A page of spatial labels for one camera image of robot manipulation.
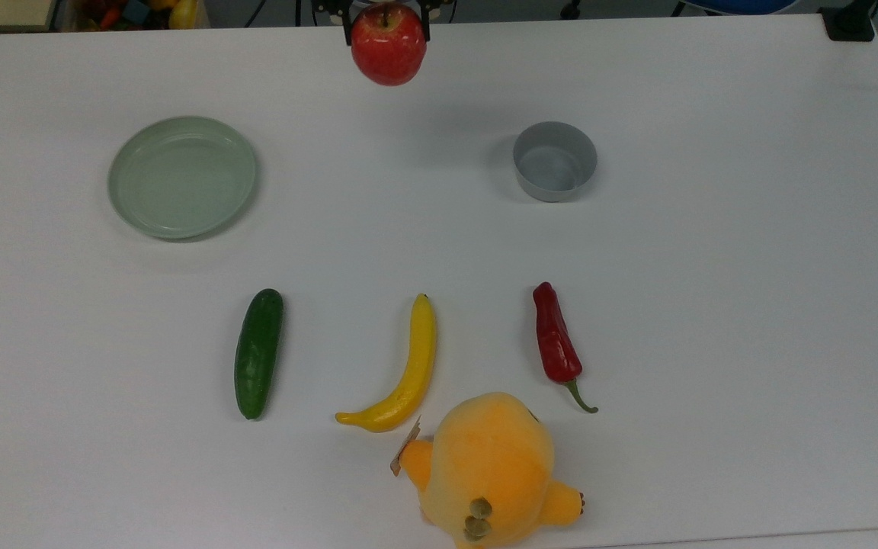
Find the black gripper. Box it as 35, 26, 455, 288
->
314, 0, 457, 46

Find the red apple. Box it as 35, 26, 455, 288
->
351, 4, 428, 87

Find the grey bowl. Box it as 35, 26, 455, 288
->
513, 121, 598, 203

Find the box of toy items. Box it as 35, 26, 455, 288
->
62, 0, 209, 32

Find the pale green plate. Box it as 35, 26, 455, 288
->
107, 116, 258, 241

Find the yellow banana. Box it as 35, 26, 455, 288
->
335, 294, 438, 434

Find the red chili pepper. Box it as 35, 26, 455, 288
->
532, 281, 600, 415

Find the green cucumber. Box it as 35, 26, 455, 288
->
234, 288, 285, 421

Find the blue chair seat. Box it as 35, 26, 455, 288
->
702, 0, 799, 15

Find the orange plush toy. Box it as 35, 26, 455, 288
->
390, 392, 586, 549

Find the black table clamp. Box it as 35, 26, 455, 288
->
819, 0, 878, 43

